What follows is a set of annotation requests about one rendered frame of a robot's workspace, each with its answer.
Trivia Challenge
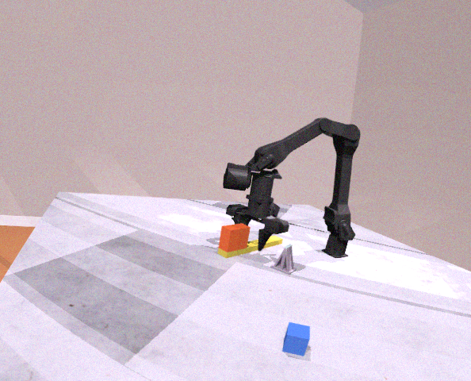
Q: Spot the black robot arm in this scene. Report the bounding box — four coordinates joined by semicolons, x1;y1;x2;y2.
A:
223;117;361;258

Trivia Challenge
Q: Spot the blue cube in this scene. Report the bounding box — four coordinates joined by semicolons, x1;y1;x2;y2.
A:
282;322;310;356

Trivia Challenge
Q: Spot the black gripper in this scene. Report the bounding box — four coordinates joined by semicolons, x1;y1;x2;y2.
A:
226;191;289;252

